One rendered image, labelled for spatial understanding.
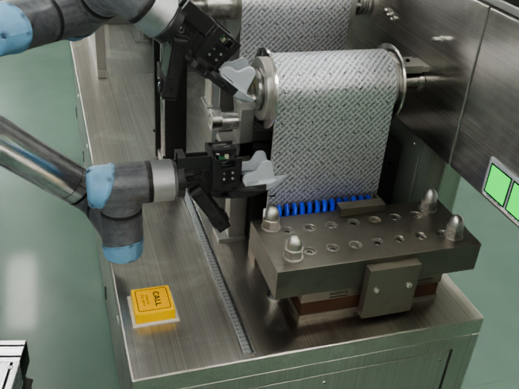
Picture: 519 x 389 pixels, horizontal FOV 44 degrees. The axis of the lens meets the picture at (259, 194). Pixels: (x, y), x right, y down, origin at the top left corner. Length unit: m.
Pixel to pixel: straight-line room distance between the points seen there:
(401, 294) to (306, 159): 0.30
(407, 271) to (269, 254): 0.25
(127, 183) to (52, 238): 1.87
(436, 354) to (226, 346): 0.42
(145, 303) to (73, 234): 1.82
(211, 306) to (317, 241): 0.23
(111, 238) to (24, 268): 1.66
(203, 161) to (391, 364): 0.52
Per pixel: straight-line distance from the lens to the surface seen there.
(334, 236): 1.19
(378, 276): 1.16
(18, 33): 1.02
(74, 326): 2.52
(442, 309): 1.30
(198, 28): 1.09
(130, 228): 1.17
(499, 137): 1.14
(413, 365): 1.31
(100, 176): 1.12
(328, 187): 1.28
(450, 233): 1.25
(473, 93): 1.19
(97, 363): 2.38
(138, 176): 1.13
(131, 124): 1.86
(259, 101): 1.17
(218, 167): 1.14
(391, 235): 1.23
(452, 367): 1.37
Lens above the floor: 1.70
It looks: 32 degrees down
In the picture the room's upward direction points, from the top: 5 degrees clockwise
